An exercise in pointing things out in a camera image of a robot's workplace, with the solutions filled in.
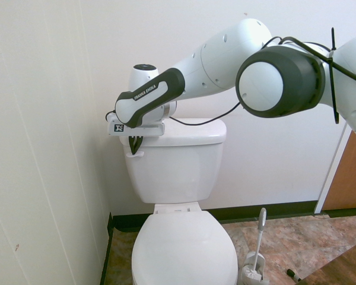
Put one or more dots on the white door frame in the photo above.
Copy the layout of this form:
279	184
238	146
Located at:
332	172

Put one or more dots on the small black marker pen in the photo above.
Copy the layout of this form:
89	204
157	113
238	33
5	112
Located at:
293	274

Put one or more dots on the black baseboard behind toilet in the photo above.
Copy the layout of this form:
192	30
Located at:
255	209

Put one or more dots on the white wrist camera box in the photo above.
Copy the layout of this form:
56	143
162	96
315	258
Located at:
110	115

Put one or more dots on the white toilet tank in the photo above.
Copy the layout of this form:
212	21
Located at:
175	172

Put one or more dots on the white toilet brush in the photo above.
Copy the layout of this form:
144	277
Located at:
259	237

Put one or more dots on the white toilet seat lid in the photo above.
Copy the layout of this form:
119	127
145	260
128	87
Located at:
184	249

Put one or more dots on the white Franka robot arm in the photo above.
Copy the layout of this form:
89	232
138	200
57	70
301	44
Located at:
225	59

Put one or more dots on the white toilet brush holder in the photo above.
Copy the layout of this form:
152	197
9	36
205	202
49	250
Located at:
262	280

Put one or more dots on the white toilet tank lid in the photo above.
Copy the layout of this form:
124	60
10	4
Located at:
193	133

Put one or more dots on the white toilet bowl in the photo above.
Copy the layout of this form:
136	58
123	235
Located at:
178	207

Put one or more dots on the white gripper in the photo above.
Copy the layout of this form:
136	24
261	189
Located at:
149	130

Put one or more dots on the black baseboard beside toilet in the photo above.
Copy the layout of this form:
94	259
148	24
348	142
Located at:
109	237

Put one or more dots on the orange wooden door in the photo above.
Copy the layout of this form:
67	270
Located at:
350	178

